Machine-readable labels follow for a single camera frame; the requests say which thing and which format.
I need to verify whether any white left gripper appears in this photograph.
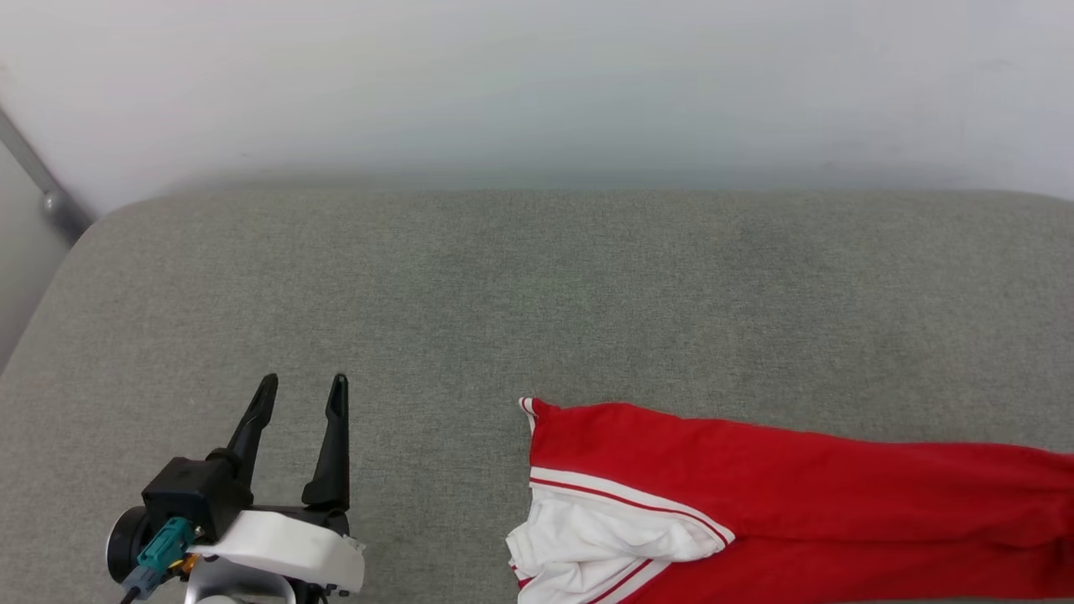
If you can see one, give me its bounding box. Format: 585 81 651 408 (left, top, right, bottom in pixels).
186 373 368 600

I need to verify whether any red and white garment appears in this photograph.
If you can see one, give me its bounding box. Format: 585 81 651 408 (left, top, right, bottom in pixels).
505 397 1074 604

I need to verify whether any grey fabric sofa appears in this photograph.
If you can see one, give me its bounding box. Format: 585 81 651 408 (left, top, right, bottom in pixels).
0 188 1074 604

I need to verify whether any grey metal pole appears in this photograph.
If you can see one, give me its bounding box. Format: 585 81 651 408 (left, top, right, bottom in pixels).
0 107 95 246

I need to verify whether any black cable with teal plug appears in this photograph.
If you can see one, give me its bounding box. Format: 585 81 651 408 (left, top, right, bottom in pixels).
119 516 199 604

